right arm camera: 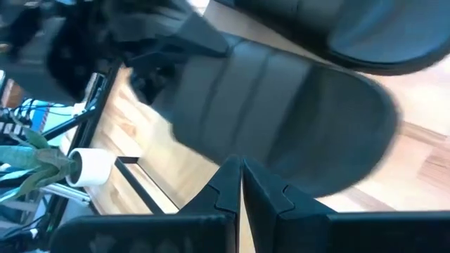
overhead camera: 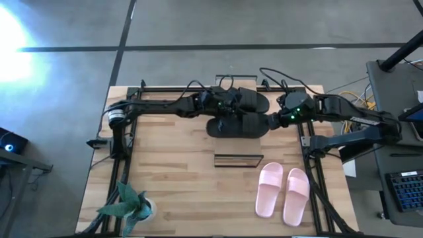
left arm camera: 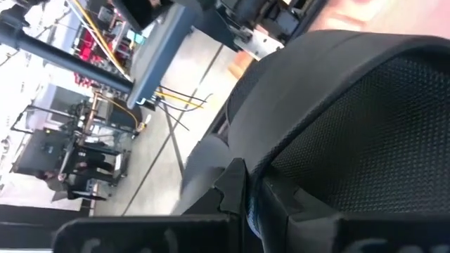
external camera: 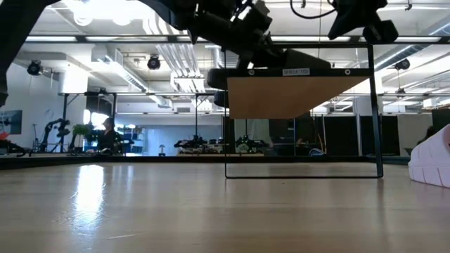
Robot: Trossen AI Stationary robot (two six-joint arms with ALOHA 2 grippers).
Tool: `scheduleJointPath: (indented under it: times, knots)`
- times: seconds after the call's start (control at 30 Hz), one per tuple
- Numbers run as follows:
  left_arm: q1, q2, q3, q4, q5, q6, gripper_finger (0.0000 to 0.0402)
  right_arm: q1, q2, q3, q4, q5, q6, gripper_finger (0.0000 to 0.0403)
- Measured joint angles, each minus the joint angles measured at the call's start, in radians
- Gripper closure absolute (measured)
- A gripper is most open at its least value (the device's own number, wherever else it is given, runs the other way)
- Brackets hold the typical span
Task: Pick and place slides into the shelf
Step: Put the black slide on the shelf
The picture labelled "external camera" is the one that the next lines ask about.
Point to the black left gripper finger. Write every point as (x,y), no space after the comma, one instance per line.
(245,60)
(269,58)

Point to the pink foam slide sandal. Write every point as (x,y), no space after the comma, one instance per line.
(432,161)

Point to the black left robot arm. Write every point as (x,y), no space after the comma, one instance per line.
(17,42)

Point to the black background robot arm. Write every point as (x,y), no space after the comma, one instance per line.
(58,128)
(251,144)
(191,143)

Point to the black ceiling spotlight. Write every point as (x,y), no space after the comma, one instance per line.
(34,67)
(402,64)
(153,62)

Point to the black partition panel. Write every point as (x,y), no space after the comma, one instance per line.
(341,135)

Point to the small background potted plant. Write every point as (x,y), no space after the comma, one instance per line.
(81,130)

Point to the red and black machine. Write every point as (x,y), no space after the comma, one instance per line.
(10,147)

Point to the wooden shelf with black frame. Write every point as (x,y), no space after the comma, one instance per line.
(281,98)

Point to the black background gantry frame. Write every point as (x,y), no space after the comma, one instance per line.
(196,119)
(64,123)

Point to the black aluminium table frame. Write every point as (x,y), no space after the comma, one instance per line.
(140,160)

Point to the black overhead frame beam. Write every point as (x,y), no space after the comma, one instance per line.
(81,38)

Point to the framed wall picture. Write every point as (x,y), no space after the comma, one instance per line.
(12,123)

